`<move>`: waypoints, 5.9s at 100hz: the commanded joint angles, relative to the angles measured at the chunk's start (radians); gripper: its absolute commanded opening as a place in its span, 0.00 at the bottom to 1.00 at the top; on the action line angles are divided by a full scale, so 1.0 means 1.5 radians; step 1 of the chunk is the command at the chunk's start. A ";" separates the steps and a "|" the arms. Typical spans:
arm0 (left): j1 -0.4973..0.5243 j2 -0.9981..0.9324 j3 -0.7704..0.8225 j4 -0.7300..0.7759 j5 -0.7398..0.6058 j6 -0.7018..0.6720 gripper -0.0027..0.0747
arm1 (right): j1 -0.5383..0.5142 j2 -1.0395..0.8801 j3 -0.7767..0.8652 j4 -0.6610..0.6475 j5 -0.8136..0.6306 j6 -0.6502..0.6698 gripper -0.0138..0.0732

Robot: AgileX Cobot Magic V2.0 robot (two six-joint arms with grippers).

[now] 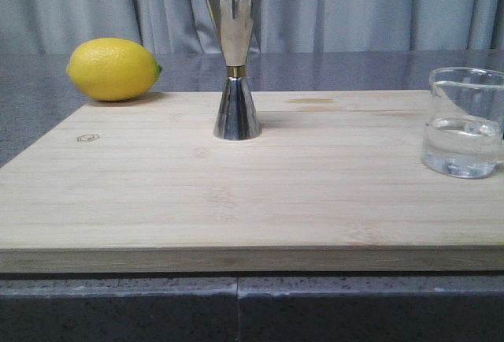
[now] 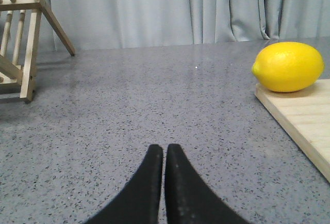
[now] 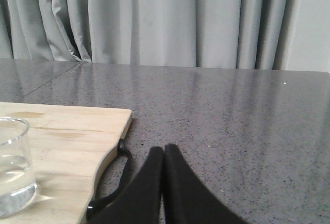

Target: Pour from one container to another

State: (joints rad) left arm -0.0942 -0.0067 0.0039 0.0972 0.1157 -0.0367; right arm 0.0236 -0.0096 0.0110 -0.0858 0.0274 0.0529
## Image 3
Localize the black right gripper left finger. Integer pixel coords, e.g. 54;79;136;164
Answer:
89;147;163;223

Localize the clear glass measuring cup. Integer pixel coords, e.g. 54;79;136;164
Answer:
1;117;37;219

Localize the light wooden cutting board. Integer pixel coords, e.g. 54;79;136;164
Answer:
1;102;132;223

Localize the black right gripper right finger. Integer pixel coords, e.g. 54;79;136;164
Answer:
163;144;246;223

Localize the black cutting board handle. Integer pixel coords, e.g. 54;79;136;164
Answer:
86;138;133;221

